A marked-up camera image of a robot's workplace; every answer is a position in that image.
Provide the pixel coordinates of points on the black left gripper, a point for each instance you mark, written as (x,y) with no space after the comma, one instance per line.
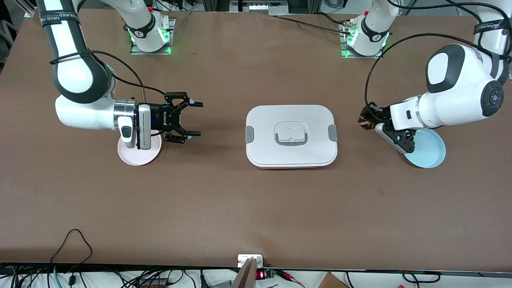
(374,114)

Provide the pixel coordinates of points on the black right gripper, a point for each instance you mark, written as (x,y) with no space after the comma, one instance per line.
(159,118)

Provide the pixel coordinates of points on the orange black switch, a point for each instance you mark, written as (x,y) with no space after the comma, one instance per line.
(363,124)

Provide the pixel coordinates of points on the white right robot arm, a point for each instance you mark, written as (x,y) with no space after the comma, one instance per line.
(76,72)

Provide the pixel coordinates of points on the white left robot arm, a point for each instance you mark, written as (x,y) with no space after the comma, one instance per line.
(444,68)

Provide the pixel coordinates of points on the white lunch box grey clips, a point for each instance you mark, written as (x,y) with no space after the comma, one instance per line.
(264,148)

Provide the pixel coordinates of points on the small white socket box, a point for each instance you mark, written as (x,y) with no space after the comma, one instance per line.
(244,259)

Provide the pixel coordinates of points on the brown cardboard box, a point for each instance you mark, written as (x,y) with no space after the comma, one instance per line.
(332,281)

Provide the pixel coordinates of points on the pink round plate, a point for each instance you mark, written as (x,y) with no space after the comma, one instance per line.
(132,158)

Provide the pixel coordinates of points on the light blue round plate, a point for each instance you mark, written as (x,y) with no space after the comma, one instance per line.
(430,154)

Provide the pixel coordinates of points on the wooden bar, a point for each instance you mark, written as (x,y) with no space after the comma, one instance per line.
(246,276)

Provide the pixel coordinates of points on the red digit display module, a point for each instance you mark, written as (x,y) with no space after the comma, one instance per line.
(260,274)

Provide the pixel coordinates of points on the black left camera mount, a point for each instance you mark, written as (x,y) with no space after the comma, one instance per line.
(404,140)

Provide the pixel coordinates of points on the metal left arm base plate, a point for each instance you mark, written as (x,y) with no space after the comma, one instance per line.
(344,48)

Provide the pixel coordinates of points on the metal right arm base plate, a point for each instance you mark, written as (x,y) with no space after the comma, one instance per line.
(170,40)

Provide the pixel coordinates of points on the aluminium frame structure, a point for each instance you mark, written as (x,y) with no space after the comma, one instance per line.
(236,6)

